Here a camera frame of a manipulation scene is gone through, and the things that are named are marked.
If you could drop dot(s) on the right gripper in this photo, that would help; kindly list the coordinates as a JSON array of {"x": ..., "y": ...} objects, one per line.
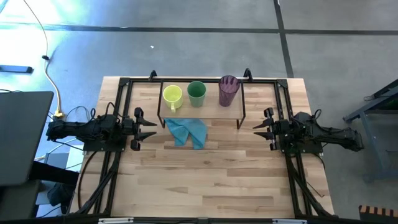
[{"x": 281, "y": 130}]

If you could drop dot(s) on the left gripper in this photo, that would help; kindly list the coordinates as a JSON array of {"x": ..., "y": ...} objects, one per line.
[{"x": 130, "y": 129}]

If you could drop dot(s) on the yellow mug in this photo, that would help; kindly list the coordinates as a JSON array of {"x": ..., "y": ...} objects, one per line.
[{"x": 172, "y": 95}]

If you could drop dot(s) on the purple ribbed tumbler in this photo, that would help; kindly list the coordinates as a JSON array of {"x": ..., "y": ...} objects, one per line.
[{"x": 229, "y": 90}]

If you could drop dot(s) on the green plastic cup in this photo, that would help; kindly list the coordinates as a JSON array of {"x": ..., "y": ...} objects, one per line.
[{"x": 196, "y": 93}]

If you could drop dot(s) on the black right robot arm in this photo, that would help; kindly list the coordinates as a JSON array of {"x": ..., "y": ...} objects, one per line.
[{"x": 335, "y": 135}]

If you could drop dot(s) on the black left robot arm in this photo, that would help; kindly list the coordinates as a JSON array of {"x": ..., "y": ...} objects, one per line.
[{"x": 81, "y": 129}]

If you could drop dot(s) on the teal cloth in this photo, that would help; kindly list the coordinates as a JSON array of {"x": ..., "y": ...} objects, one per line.
[{"x": 189, "y": 132}]

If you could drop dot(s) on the white power box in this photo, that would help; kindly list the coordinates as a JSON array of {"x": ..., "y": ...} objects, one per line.
[{"x": 76, "y": 154}]

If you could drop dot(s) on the short black floor tape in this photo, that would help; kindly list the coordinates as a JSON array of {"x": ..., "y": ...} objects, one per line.
[{"x": 284, "y": 46}]

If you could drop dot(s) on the grey metal cart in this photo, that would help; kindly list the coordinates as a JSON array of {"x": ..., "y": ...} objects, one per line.
[{"x": 373, "y": 143}]

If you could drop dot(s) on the grey monitor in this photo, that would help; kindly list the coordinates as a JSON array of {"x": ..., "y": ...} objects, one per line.
[{"x": 21, "y": 133}]

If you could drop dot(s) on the orange black striped object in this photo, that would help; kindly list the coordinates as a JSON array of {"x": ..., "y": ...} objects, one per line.
[{"x": 377, "y": 211}]

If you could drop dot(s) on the black flat bar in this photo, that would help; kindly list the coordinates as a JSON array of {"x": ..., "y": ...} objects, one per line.
[{"x": 15, "y": 69}]

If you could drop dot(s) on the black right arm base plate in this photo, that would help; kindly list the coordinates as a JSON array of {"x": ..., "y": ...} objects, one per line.
[{"x": 298, "y": 149}]

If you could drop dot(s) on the black metal rig frame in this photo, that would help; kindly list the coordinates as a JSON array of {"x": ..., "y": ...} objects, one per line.
[{"x": 140, "y": 80}]

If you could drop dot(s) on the black frame clamp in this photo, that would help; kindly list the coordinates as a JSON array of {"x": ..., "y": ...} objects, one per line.
[
  {"x": 153, "y": 74},
  {"x": 247, "y": 73}
]

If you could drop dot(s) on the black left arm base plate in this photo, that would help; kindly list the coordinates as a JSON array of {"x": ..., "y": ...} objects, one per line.
[{"x": 93, "y": 147}]

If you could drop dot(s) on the wooden shelf with black frame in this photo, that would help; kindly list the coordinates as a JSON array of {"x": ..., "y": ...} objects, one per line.
[{"x": 211, "y": 110}]

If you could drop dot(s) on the white bracket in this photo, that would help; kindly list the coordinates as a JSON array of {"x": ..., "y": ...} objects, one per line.
[
  {"x": 115, "y": 221},
  {"x": 289, "y": 221}
]

